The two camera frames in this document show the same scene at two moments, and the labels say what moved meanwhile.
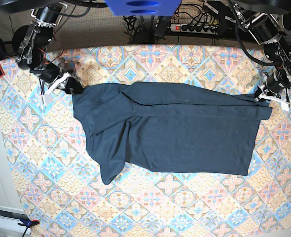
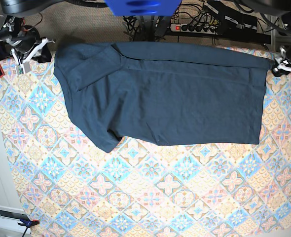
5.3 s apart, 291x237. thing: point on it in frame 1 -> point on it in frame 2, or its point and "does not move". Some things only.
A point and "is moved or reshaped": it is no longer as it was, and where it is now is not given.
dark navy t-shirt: [166, 127] is moved or reshaped
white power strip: [191, 28] does not move
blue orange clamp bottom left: [26, 223] does not move
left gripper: [51, 74] -> [26, 49]
